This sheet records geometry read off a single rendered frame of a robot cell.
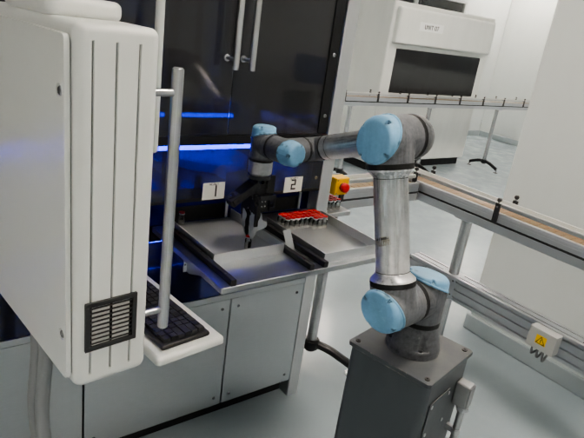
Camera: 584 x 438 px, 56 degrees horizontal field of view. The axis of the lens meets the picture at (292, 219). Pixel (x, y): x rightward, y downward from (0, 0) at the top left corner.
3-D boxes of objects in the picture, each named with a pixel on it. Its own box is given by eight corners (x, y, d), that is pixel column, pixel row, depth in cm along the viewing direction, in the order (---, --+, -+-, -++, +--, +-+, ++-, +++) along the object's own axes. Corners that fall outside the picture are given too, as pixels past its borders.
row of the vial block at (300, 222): (282, 228, 201) (283, 216, 199) (320, 223, 211) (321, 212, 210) (285, 231, 199) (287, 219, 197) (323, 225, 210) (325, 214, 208)
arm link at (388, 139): (431, 327, 141) (428, 111, 133) (395, 343, 131) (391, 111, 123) (393, 316, 150) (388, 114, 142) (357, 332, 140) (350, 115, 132)
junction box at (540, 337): (524, 342, 233) (530, 324, 229) (530, 340, 236) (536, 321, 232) (550, 357, 224) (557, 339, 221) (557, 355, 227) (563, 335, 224)
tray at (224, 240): (165, 224, 190) (166, 215, 189) (230, 217, 205) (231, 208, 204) (213, 265, 165) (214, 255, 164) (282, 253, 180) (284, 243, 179)
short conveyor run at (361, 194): (311, 215, 231) (316, 179, 226) (289, 202, 243) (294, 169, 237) (418, 201, 272) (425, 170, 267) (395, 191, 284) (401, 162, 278)
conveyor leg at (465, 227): (420, 352, 286) (454, 214, 260) (431, 348, 291) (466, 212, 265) (433, 361, 279) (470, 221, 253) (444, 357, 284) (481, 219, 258)
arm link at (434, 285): (449, 319, 151) (461, 275, 146) (421, 333, 142) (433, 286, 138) (414, 300, 159) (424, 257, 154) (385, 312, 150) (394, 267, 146)
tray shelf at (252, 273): (151, 231, 188) (152, 226, 187) (310, 212, 229) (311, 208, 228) (221, 295, 153) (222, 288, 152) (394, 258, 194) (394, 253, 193)
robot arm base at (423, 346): (448, 348, 155) (456, 318, 152) (421, 368, 144) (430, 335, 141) (402, 325, 164) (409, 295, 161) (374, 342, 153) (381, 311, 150)
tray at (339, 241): (265, 225, 202) (267, 216, 201) (320, 218, 217) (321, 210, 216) (323, 263, 177) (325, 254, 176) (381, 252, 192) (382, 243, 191)
